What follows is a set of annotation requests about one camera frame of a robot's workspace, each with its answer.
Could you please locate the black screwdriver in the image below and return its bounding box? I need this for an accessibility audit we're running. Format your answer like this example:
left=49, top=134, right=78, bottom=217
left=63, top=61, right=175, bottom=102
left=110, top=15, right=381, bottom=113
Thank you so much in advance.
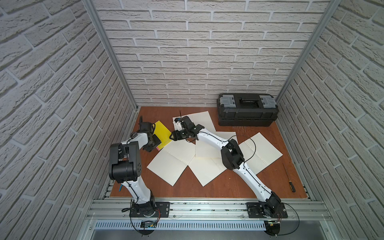
left=283, top=163, right=296, bottom=193

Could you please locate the notebook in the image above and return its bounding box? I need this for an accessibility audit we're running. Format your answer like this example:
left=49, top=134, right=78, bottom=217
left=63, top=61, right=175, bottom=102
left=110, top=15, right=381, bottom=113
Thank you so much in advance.
left=196, top=131, right=237, bottom=159
left=155, top=121, right=171, bottom=151
left=147, top=141, right=196, bottom=186
left=187, top=111, right=216, bottom=134
left=239, top=133, right=283, bottom=175
left=189, top=157, right=227, bottom=187

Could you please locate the white ventilation grille strip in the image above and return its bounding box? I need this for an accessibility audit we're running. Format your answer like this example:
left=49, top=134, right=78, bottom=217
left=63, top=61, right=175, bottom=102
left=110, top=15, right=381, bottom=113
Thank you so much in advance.
left=94, top=220, right=266, bottom=231

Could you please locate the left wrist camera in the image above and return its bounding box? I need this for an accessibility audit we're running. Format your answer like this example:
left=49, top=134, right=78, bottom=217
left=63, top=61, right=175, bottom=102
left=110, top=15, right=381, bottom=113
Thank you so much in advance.
left=174, top=117, right=183, bottom=131

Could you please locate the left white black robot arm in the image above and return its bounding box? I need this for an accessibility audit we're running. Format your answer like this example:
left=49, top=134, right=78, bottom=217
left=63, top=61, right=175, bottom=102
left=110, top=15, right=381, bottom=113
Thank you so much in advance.
left=109, top=122, right=161, bottom=217

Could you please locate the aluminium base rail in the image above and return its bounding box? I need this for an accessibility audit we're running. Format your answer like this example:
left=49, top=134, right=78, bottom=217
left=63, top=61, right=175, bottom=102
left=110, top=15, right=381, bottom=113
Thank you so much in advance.
left=86, top=198, right=333, bottom=221

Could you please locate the black plastic toolbox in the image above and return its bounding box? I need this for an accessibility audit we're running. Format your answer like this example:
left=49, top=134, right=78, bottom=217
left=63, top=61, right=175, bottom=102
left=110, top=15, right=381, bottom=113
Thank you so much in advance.
left=217, top=93, right=279, bottom=127

